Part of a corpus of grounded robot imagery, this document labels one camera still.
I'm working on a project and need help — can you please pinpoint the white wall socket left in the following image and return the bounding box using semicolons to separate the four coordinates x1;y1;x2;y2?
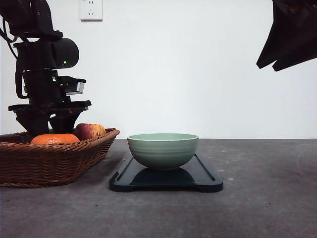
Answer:
79;0;103;22

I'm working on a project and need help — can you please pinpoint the dark teal rectangular tray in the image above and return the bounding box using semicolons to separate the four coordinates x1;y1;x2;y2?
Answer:
109;154;223;192

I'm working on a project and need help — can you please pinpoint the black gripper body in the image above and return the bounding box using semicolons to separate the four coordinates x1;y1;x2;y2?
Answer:
269;0;317;36
9;69;91;112

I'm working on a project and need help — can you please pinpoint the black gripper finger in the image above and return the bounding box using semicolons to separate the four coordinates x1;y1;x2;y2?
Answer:
49;110;83;132
15;112;51;135
256;15;292;69
272;25;317;71

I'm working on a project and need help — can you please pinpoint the brown wicker basket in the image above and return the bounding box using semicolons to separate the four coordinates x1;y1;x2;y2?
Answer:
0;128;120;187

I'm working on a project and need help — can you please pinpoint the orange fruit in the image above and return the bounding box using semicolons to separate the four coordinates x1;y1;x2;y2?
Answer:
31;133;80;144

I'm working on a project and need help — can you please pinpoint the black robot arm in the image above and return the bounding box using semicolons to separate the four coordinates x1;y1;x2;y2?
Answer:
0;0;91;134

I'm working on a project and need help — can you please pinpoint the red yellow apple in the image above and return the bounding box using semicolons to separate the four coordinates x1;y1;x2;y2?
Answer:
74;123;106;140

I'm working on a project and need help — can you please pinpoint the dark purple eggplant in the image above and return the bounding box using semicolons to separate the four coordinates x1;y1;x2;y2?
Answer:
0;134;32;143

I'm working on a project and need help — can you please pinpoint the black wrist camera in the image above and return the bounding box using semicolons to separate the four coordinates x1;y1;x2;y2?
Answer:
58;76;87;95

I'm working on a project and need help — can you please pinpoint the green ceramic bowl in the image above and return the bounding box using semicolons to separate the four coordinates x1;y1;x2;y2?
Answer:
127;133;199;169

